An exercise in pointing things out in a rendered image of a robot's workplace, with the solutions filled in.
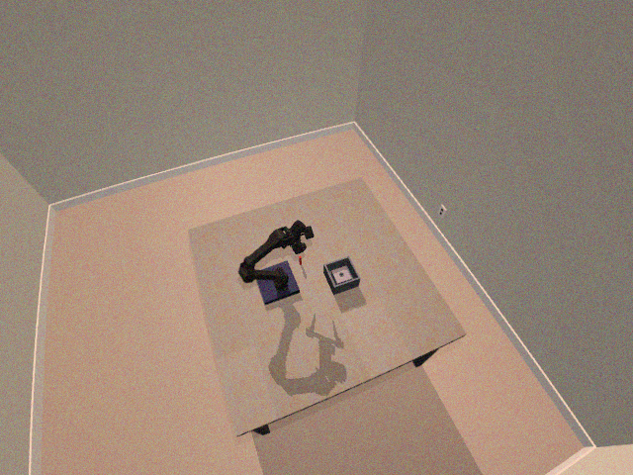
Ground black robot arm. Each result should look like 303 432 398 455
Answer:
238 220 307 293

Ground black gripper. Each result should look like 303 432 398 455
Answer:
295 226 314 243

